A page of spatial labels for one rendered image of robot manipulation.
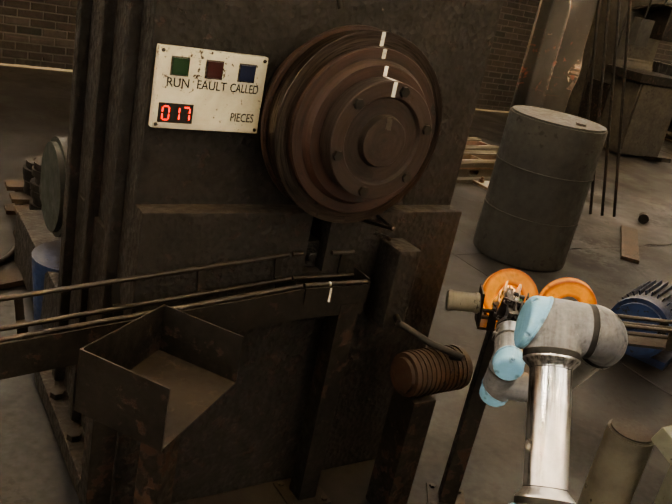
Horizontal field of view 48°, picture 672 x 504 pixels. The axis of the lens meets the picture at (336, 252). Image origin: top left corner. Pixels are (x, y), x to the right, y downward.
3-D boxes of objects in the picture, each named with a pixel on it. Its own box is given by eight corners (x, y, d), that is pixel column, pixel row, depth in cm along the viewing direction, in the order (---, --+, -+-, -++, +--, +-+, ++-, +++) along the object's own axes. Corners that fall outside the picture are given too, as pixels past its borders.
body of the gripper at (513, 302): (530, 291, 201) (530, 319, 191) (520, 315, 206) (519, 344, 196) (502, 283, 201) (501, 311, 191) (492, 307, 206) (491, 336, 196)
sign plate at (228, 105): (148, 125, 167) (156, 43, 161) (253, 131, 181) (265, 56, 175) (151, 127, 165) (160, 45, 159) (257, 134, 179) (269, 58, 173)
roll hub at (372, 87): (309, 191, 173) (332, 70, 163) (405, 193, 188) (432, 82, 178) (321, 200, 169) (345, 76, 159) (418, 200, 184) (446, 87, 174)
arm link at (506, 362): (487, 379, 185) (497, 354, 180) (489, 350, 194) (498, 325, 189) (518, 387, 184) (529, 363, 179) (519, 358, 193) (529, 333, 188)
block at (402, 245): (360, 312, 217) (378, 235, 208) (383, 310, 221) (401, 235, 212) (381, 330, 208) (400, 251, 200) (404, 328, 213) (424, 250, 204)
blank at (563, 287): (542, 274, 208) (544, 278, 205) (599, 280, 207) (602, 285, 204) (533, 324, 214) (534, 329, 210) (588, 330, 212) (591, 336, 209)
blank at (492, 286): (484, 266, 214) (486, 264, 211) (538, 274, 214) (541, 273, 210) (477, 319, 212) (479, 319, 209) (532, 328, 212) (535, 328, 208)
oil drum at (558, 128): (452, 236, 482) (489, 99, 450) (518, 234, 514) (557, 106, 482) (516, 275, 436) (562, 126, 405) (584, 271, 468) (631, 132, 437)
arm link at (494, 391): (521, 413, 192) (534, 384, 186) (478, 406, 192) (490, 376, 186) (516, 391, 199) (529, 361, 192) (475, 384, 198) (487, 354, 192)
